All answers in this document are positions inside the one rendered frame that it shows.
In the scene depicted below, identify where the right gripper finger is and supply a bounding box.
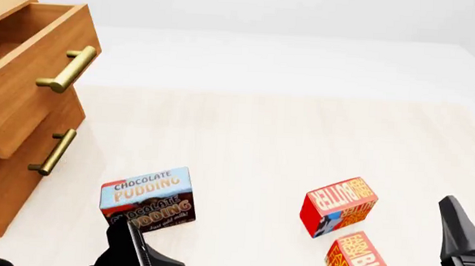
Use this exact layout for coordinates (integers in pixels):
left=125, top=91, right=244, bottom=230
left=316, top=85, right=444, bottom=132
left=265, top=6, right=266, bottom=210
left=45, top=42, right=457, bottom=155
left=435, top=194, right=475, bottom=263

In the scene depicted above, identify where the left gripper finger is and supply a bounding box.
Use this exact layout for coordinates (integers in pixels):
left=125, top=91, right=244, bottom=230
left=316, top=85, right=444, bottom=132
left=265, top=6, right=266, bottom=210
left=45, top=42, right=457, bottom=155
left=89, top=214, right=149, bottom=266
left=125, top=221, right=189, bottom=266

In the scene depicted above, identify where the closed wooden drawer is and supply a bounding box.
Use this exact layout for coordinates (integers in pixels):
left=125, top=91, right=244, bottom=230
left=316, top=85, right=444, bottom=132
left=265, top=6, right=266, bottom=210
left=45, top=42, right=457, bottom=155
left=0, top=81, right=89, bottom=245

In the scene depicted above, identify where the open wooden drawer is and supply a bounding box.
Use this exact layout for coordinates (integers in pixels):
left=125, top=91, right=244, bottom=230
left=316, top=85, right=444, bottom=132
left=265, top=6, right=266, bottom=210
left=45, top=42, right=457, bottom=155
left=0, top=0, right=105, bottom=164

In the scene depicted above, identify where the wooden cabinet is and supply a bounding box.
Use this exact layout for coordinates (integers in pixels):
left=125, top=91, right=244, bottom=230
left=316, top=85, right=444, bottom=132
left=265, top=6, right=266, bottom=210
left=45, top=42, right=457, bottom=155
left=0, top=0, right=93, bottom=245

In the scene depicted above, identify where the chocolate pudding box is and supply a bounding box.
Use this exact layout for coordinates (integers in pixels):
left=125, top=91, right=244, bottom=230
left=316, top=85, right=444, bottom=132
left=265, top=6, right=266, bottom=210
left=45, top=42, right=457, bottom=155
left=98, top=162, right=200, bottom=237

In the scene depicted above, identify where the red butter box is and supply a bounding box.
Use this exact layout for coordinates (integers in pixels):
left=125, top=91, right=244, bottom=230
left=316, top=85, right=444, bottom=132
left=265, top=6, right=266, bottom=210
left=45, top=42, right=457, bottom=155
left=324, top=228, right=405, bottom=266
left=298, top=173, right=380, bottom=243

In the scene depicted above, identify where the brass handle on closed drawer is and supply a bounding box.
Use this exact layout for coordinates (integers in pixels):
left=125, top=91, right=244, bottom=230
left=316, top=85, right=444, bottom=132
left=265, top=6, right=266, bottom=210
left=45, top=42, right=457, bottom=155
left=27, top=126, right=78, bottom=178

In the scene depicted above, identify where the brass handle on open drawer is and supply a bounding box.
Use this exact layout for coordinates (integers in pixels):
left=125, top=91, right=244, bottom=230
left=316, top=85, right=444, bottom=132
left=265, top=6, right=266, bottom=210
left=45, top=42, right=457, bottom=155
left=34, top=42, right=98, bottom=96

